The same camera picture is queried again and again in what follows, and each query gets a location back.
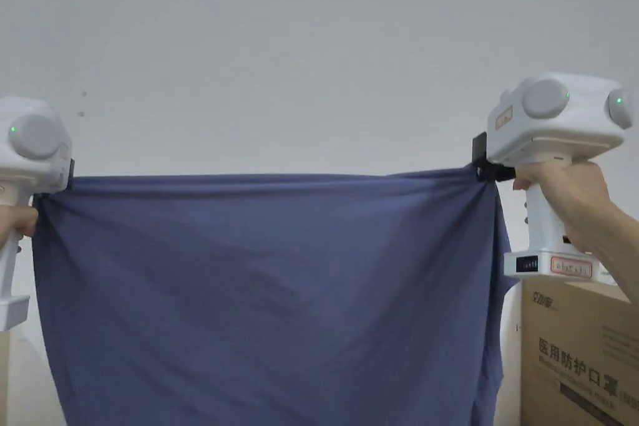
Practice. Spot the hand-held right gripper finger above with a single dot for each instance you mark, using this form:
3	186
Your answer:
494	172

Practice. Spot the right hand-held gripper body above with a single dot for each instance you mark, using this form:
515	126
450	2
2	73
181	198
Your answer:
554	116

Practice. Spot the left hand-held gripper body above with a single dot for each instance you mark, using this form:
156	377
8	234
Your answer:
30	146

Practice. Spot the dark blue shirt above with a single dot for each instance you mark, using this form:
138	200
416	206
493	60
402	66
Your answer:
259	296

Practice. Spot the person's right forearm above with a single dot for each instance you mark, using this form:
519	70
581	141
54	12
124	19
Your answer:
621	256

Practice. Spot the person's left hand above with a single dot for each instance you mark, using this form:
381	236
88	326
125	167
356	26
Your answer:
17	222

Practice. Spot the person's right hand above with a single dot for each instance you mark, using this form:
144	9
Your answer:
569	196

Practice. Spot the brown printed carton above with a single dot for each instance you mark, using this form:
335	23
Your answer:
574	356

